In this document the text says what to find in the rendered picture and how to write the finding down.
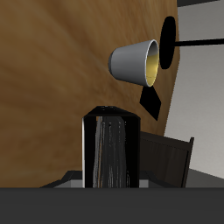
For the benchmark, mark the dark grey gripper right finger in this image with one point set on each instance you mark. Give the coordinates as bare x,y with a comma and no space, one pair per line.
145,180

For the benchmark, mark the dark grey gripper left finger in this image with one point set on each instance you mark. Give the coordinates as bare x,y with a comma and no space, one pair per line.
73,179

